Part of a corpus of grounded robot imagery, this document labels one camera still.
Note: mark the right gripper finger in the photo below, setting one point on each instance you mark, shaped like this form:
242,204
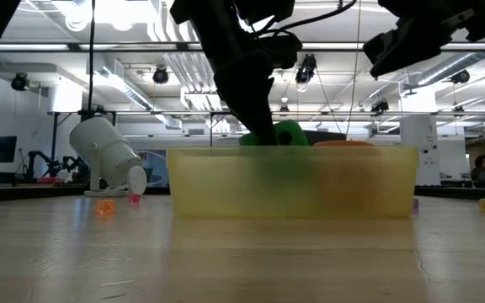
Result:
398,52

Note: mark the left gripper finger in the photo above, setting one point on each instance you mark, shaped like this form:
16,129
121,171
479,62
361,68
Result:
246,101

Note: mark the large green foam die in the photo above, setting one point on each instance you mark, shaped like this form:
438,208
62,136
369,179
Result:
295,128

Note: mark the yellow translucent plastic bin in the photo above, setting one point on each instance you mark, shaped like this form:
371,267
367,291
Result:
225,185

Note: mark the small orange translucent die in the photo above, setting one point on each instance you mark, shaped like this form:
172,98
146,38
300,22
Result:
105,206

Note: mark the black background robot arm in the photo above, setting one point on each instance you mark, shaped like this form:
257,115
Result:
32,155

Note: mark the black ceiling spotlight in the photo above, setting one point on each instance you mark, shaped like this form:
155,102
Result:
460,76
306,69
19,82
160,76
380,106

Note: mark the black overhead beam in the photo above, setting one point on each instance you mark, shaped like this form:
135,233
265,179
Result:
120,46

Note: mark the small pink translucent die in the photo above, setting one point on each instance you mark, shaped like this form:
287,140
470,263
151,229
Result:
134,198

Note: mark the small purple translucent die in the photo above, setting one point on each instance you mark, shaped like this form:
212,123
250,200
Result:
416,205

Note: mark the dark monitor screen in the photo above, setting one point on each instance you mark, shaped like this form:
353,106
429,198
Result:
0,149

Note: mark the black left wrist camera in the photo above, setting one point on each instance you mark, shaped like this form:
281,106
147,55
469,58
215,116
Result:
282,50

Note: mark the black aluminium table frame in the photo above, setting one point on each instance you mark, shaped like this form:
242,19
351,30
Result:
15,192

